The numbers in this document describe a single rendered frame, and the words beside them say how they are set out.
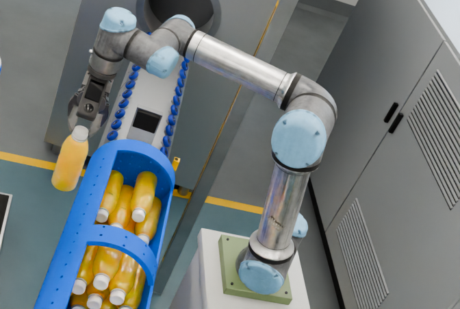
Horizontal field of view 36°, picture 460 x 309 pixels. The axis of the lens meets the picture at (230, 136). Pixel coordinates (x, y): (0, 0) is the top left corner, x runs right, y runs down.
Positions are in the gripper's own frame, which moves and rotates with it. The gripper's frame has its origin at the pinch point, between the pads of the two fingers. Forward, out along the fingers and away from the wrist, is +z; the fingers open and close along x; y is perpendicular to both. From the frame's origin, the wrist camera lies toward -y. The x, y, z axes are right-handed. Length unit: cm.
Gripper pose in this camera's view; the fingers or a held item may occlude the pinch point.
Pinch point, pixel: (80, 132)
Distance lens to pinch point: 183.3
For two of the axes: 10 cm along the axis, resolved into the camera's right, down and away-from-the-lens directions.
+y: 0.3, -6.1, 7.9
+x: -9.3, -3.1, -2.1
